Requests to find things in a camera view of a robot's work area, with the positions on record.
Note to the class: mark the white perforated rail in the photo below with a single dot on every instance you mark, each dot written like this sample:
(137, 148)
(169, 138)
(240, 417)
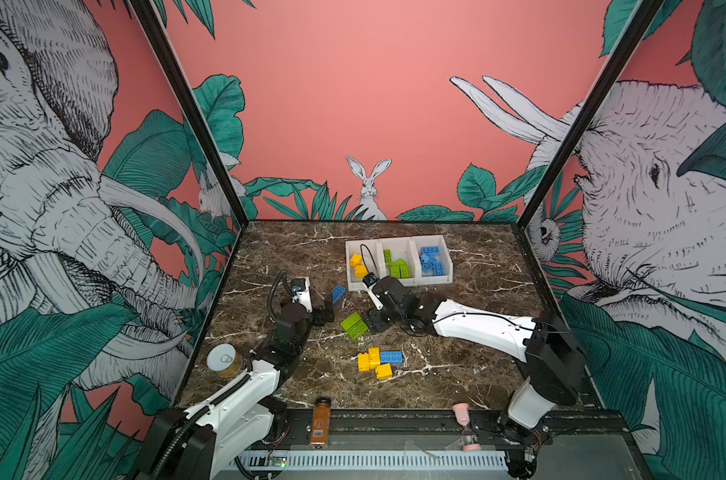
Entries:
(368, 460)

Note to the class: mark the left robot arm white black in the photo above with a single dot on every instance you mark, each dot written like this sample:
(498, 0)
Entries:
(200, 441)

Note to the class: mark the brown spice bottle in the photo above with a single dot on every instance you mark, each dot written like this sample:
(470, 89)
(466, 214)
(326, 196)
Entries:
(319, 429)

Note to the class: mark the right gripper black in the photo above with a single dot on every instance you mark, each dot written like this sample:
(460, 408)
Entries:
(374, 321)

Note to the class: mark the large green lego brick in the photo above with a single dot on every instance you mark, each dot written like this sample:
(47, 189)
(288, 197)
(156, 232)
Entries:
(354, 326)

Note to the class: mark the blue lego brick bottom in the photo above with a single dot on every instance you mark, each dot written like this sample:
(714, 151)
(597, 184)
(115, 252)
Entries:
(391, 357)

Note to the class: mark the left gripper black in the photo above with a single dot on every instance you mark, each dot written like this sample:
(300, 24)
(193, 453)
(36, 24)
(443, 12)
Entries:
(319, 318)

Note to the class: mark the yellow lego brick lowest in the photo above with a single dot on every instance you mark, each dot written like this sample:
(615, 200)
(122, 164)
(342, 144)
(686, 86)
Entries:
(384, 372)

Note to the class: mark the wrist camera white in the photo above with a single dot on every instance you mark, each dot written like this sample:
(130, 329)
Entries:
(369, 281)
(300, 291)

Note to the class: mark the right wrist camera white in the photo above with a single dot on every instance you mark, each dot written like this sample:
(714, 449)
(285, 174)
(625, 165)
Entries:
(369, 281)

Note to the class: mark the pink hourglass timer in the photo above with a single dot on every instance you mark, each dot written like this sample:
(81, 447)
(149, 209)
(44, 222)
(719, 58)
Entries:
(469, 439)

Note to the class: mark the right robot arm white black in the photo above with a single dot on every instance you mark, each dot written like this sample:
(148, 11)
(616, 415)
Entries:
(553, 360)

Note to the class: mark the green L-shaped lego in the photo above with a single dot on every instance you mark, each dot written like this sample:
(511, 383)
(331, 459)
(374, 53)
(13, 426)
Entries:
(389, 260)

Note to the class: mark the white three-compartment bin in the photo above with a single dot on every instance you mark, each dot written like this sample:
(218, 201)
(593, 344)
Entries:
(415, 261)

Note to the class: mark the tin can silver lid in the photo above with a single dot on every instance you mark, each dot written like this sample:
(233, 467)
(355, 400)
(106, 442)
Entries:
(225, 361)

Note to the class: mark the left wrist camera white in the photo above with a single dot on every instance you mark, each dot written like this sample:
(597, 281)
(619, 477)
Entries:
(300, 291)

